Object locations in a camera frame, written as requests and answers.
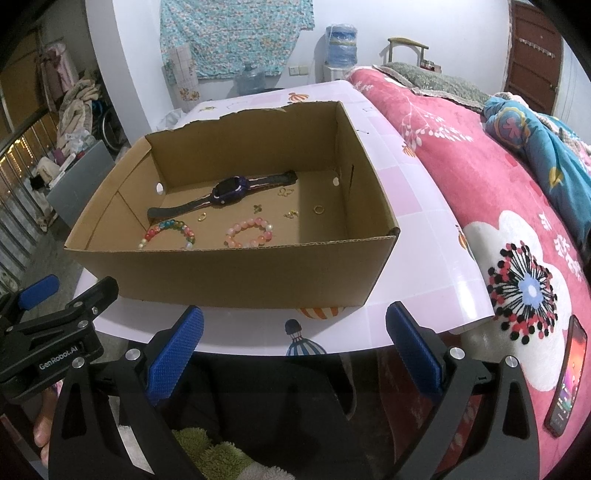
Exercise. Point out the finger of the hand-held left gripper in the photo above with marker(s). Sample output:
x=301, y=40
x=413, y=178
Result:
x=94, y=300
x=39, y=290

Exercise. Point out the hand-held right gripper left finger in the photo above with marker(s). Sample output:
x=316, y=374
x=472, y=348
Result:
x=178, y=355

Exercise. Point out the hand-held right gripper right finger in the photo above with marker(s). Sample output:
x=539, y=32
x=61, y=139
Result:
x=413, y=350

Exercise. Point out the brown cardboard box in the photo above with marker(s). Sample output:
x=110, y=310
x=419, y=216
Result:
x=231, y=277

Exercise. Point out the dark purple wrist watch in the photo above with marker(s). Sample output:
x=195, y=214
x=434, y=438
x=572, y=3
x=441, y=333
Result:
x=228, y=189

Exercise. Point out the gold earring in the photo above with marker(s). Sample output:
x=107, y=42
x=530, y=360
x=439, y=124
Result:
x=291, y=214

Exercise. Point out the gold bow-shaped charm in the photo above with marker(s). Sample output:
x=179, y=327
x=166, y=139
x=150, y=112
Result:
x=282, y=193

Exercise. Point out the person's left hand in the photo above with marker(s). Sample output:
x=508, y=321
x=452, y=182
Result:
x=44, y=429

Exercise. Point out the metal railing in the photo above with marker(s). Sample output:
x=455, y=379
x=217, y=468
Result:
x=18, y=244

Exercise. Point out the green fluffy garment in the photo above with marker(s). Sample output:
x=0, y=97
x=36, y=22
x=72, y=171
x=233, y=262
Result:
x=207, y=450

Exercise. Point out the grey board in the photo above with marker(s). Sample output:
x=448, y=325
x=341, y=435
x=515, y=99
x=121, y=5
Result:
x=78, y=184

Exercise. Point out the smartphone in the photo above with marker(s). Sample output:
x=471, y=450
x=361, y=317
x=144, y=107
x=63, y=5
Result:
x=570, y=374

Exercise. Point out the pink floral blanket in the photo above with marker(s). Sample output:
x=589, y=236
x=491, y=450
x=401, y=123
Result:
x=461, y=184

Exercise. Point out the pile of clothes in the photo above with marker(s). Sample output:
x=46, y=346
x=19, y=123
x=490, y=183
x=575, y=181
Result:
x=78, y=110

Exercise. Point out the white plastic bag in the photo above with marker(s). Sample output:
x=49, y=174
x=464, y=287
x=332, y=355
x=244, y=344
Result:
x=171, y=121

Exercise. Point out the hanging pink clothes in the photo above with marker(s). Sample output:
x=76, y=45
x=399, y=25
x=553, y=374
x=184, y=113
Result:
x=57, y=69

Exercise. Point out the blue patterned quilt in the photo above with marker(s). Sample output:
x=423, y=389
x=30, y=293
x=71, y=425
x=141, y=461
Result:
x=531, y=138

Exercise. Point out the grey-green floral pillow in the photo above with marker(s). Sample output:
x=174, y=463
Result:
x=438, y=83

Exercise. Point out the empty clear water bottle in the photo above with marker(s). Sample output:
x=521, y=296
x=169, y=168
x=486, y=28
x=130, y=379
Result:
x=251, y=78

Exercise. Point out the white water dispenser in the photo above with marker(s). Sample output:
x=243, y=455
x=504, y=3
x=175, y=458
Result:
x=334, y=74

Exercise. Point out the wooden chair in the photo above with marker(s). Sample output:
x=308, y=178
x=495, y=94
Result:
x=406, y=44

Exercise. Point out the blue water dispenser bottle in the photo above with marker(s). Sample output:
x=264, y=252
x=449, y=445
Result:
x=341, y=44

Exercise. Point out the brown wooden door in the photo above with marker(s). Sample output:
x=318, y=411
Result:
x=531, y=55

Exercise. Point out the white wall outlet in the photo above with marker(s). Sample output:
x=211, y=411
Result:
x=300, y=70

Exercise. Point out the turquoise floral wall cloth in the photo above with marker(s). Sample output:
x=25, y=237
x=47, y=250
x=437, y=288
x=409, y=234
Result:
x=235, y=32

